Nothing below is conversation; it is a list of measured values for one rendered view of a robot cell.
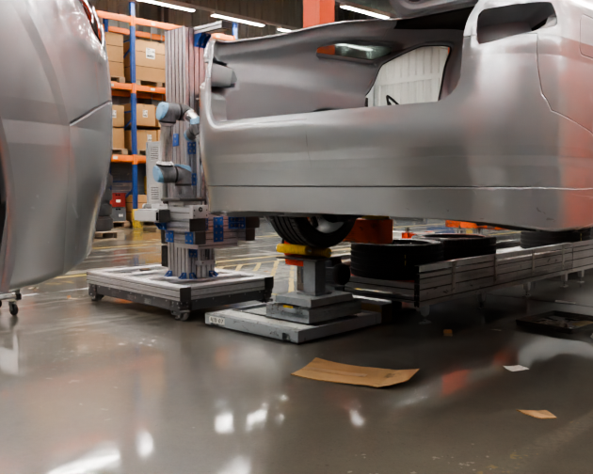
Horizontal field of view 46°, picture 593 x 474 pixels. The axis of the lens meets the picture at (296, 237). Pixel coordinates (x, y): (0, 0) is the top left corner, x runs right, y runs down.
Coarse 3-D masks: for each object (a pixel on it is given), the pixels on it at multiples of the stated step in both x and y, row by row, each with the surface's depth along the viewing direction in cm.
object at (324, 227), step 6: (312, 222) 451; (318, 222) 456; (324, 222) 453; (330, 222) 450; (336, 222) 447; (342, 222) 444; (312, 228) 420; (318, 228) 449; (324, 228) 447; (330, 228) 443; (336, 228) 441; (342, 228) 441; (324, 234) 429; (330, 234) 433
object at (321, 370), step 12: (324, 360) 356; (300, 372) 336; (312, 372) 337; (324, 372) 337; (336, 372) 337; (348, 372) 337; (360, 372) 337; (372, 372) 336; (384, 372) 336; (396, 372) 335; (408, 372) 330; (360, 384) 318; (372, 384) 318; (384, 384) 317
